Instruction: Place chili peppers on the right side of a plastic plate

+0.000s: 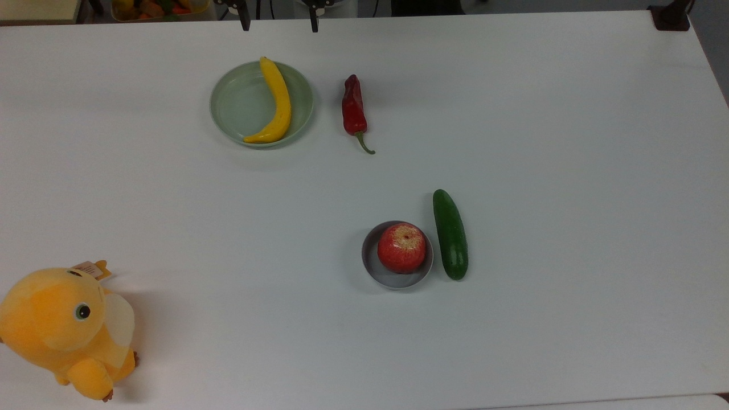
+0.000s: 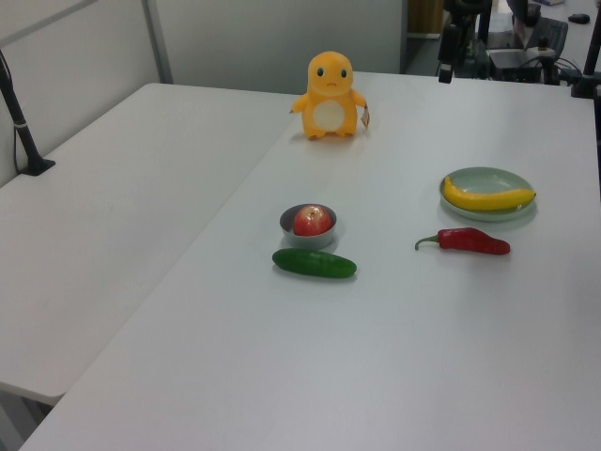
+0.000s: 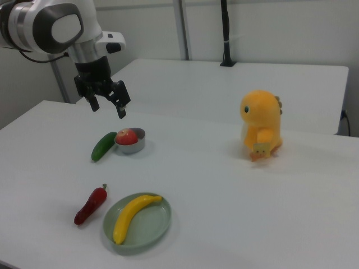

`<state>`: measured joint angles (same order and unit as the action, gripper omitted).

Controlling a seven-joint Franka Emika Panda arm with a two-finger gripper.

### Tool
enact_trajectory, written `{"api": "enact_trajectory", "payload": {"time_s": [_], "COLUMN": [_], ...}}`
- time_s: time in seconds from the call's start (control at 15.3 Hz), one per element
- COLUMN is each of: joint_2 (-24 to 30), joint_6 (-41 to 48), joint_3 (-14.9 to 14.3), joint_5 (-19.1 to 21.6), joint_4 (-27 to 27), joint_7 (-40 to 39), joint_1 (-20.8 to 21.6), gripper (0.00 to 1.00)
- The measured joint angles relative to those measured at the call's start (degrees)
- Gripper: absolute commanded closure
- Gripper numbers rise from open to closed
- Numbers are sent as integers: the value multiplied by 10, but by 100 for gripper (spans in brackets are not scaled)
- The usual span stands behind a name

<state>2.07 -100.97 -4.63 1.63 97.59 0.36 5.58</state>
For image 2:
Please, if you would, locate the small grey metal bowl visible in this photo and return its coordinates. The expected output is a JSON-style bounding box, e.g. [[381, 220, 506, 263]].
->
[[279, 203, 339, 251]]

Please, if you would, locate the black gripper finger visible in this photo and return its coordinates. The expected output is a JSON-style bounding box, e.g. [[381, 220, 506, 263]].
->
[[438, 24, 459, 86], [471, 26, 492, 79]]

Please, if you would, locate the orange dinosaur plush toy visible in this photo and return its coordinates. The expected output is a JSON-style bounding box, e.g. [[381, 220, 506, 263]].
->
[[288, 50, 370, 142]]

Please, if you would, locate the pale green plastic plate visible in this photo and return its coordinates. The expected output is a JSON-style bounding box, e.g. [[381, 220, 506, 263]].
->
[[439, 166, 538, 223]]

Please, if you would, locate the wooden cabinet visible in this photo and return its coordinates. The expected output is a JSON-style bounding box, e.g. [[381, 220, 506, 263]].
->
[[407, 0, 445, 39]]

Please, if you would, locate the black clamp stand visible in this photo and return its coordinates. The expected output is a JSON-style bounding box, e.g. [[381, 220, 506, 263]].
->
[[569, 26, 601, 101]]

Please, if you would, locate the red chili pepper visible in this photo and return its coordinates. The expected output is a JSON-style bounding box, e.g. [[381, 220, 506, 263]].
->
[[414, 227, 512, 257]]

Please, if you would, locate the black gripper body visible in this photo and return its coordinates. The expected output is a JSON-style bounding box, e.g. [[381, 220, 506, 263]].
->
[[443, 0, 494, 30]]

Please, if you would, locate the yellow banana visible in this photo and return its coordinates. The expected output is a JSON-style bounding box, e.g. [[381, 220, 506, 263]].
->
[[443, 176, 537, 211]]

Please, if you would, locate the green cucumber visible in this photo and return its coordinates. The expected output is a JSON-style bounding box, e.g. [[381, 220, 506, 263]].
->
[[271, 248, 358, 280]]

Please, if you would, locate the red apple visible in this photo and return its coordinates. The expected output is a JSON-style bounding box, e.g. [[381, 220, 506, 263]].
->
[[293, 204, 334, 238]]

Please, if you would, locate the grey partition post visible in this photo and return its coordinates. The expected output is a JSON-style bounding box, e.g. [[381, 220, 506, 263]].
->
[[142, 0, 176, 86]]

